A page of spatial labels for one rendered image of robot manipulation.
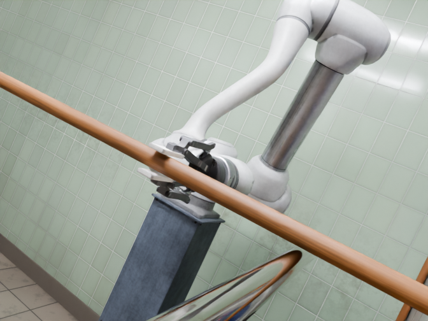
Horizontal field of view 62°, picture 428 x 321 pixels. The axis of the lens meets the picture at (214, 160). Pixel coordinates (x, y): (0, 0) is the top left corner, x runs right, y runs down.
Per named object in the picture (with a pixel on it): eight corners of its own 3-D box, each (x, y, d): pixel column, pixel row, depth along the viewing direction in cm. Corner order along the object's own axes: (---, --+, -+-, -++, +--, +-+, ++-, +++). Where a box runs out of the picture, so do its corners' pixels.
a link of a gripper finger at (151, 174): (161, 171, 62) (159, 175, 62) (137, 167, 56) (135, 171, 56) (174, 178, 61) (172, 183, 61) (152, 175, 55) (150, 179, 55)
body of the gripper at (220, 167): (233, 164, 75) (216, 157, 67) (216, 200, 76) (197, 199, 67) (204, 149, 78) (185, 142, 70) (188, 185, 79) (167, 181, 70)
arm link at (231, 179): (228, 203, 81) (218, 203, 75) (195, 186, 84) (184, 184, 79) (245, 167, 80) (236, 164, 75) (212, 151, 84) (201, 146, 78)
